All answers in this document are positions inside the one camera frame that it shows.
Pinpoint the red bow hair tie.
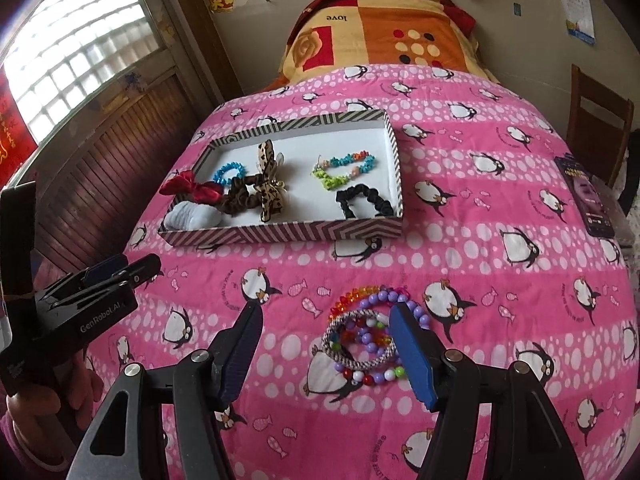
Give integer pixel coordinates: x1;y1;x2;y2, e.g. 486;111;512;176
159;170;223;206

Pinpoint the person's left forearm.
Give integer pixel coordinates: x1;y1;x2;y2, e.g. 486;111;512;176
0;412;71;480

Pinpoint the pink penguin print blanket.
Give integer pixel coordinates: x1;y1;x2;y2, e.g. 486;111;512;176
85;62;640;480

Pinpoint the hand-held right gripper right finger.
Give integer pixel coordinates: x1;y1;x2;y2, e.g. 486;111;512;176
389;302;586;480

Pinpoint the floral cloth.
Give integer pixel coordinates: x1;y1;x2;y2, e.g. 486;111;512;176
612;180;640;251

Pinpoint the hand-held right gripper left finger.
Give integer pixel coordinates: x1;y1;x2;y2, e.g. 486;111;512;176
75;302;264;480

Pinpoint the grey woven bracelet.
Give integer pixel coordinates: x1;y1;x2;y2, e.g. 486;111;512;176
321;310;403;368

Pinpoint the black smartphone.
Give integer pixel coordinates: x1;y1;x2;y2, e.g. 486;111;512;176
554;155;615;237

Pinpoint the red wall banner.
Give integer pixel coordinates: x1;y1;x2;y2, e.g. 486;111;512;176
0;65;38;186

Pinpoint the white scrunchie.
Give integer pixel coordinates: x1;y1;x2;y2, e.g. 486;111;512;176
164;201;226;231

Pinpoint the green blue orange bead bracelet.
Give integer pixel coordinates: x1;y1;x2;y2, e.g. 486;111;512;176
312;150;379;192

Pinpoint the wooden wall panel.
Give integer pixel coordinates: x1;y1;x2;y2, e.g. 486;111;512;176
20;72;226;273

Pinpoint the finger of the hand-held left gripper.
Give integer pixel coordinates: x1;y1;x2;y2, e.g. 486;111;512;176
51;253;162;309
44;254;129;302

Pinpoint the red orange small bead bracelet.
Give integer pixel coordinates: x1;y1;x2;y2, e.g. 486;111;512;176
340;325;396;348

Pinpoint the wooden chair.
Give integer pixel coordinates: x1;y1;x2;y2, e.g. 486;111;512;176
565;64;635;188

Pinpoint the brown dotted scrunchie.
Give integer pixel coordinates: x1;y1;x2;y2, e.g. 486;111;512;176
220;175;266;217

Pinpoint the rainbow crystal bracelet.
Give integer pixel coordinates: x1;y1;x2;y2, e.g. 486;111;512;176
329;285;411;321

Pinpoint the person's left hand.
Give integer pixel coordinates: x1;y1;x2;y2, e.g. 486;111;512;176
5;345;103;436

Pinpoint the striped cardboard box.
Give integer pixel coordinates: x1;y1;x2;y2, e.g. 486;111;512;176
157;109;404;247

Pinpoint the black scrunchie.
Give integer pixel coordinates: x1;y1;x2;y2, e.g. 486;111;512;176
335;185;396;220

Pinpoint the orange patterned blanket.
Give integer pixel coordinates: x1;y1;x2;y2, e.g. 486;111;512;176
272;0;501;93

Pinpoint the leopard print bow hair tie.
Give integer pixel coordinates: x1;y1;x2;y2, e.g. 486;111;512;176
252;140;287;222

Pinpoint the window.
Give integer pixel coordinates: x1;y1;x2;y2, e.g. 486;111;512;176
0;0;168;146

